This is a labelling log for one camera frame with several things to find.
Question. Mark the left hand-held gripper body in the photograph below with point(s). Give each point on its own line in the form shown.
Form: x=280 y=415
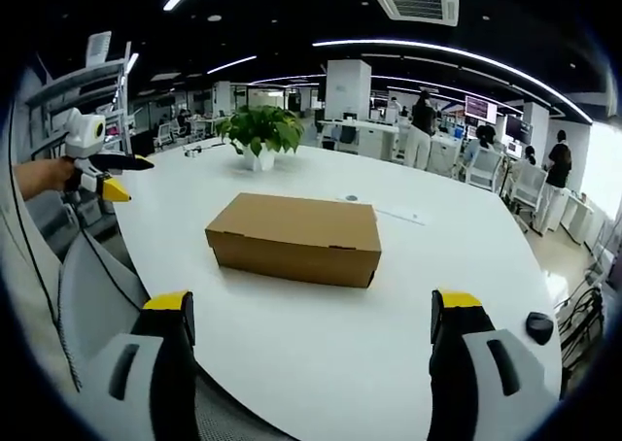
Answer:
x=83 y=142

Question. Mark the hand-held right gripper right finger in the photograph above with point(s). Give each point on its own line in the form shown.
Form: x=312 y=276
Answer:
x=461 y=363

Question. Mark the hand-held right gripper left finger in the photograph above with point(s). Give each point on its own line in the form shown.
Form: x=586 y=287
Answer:
x=165 y=363

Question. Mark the brown cardboard shoe box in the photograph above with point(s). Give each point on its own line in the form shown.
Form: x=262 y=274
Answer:
x=296 y=237

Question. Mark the person's left hand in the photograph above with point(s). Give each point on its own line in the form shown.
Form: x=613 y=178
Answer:
x=46 y=176

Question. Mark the white metal shelf rack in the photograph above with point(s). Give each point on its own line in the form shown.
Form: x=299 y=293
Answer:
x=82 y=106

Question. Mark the small white table device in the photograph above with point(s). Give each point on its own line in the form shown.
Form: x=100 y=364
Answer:
x=192 y=151

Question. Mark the black computer mouse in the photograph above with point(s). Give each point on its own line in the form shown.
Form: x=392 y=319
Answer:
x=540 y=326

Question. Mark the grey office chair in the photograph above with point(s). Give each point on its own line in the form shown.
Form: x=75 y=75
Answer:
x=102 y=285

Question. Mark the white plant pot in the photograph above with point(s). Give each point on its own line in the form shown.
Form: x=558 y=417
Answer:
x=258 y=158

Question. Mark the green potted plant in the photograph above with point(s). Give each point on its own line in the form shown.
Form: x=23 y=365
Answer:
x=260 y=130

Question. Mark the white office chair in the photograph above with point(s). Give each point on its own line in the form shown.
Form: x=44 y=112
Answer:
x=486 y=167
x=529 y=183

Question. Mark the round grey table grommet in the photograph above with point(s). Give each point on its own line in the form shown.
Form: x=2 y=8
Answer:
x=350 y=198

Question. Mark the ceiling air conditioner vent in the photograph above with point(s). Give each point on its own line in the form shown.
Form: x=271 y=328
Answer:
x=416 y=4

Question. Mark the wall display screen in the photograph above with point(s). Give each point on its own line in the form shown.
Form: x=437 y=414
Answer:
x=481 y=109

